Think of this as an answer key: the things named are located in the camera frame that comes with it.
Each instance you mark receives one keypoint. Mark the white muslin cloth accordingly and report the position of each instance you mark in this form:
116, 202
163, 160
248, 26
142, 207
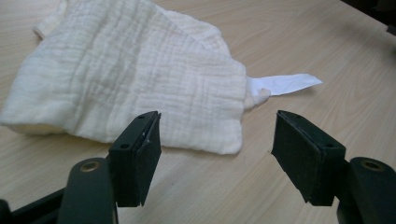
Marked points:
124, 68

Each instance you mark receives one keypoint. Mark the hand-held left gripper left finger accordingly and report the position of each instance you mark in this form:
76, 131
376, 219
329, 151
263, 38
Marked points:
137, 155

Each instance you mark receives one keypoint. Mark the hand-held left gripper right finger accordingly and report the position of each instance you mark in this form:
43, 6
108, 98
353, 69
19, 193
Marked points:
305, 155

